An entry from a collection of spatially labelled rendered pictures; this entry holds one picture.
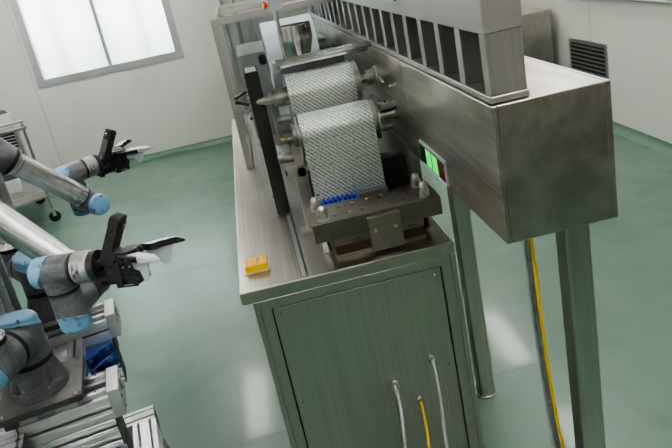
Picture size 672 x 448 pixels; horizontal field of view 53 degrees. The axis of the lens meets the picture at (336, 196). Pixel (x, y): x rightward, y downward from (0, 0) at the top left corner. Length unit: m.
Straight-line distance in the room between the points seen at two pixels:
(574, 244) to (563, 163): 0.24
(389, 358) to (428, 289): 0.26
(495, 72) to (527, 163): 0.20
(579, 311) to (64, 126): 6.89
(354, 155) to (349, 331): 0.56
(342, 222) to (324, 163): 0.24
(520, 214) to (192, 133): 6.60
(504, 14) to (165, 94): 6.62
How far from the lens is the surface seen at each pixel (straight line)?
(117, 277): 1.61
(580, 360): 1.78
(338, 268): 2.04
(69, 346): 2.49
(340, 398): 2.26
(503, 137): 1.39
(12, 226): 1.85
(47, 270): 1.69
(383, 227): 2.05
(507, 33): 1.37
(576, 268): 1.65
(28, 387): 2.05
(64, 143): 8.07
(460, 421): 2.42
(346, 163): 2.19
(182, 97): 7.78
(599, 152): 1.49
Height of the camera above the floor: 1.78
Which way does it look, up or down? 20 degrees down
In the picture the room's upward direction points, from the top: 12 degrees counter-clockwise
